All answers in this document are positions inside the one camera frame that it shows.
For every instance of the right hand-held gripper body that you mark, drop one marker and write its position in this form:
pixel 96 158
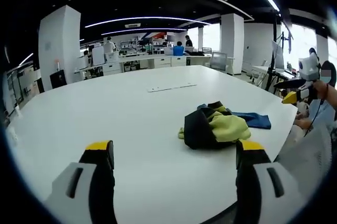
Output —
pixel 308 67

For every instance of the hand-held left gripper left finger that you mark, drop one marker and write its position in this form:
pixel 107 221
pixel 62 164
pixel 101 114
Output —
pixel 79 182

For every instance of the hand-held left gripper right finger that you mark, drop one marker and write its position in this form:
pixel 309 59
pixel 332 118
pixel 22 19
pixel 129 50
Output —
pixel 266 182

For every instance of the black yellow blue garment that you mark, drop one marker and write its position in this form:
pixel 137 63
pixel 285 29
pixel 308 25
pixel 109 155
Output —
pixel 210 129

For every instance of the person's right hand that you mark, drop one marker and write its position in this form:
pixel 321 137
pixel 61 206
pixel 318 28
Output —
pixel 321 90

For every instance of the person's head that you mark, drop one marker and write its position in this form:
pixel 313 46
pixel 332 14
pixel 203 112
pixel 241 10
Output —
pixel 330 65

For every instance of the computer monitor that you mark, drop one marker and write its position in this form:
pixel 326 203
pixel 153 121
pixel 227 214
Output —
pixel 278 55

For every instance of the white mesh chair back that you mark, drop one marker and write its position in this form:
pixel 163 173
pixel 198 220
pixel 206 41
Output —
pixel 306 155

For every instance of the white mesh office chair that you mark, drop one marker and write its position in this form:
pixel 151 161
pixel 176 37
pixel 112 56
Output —
pixel 219 60

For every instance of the black box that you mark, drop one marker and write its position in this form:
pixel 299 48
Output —
pixel 58 79

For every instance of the white table cover plate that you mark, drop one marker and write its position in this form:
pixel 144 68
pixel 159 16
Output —
pixel 172 87

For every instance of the white desk row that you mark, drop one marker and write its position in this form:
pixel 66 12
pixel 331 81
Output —
pixel 158 59

